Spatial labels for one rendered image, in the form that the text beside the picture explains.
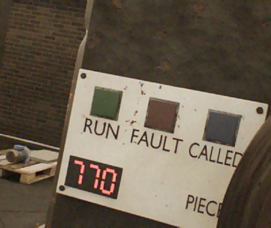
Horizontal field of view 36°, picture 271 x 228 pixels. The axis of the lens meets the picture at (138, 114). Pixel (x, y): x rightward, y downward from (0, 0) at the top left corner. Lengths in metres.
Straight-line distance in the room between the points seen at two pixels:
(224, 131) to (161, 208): 0.13
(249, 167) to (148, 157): 0.19
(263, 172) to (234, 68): 0.19
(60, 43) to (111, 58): 6.79
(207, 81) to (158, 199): 0.17
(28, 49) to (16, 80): 0.58
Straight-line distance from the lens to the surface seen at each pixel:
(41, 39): 7.58
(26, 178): 4.80
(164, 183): 0.57
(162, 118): 0.56
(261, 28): 0.58
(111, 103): 0.58
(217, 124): 0.54
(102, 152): 0.59
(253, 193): 0.42
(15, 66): 7.76
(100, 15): 0.62
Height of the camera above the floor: 1.22
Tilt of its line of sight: 3 degrees down
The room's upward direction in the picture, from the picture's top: 11 degrees clockwise
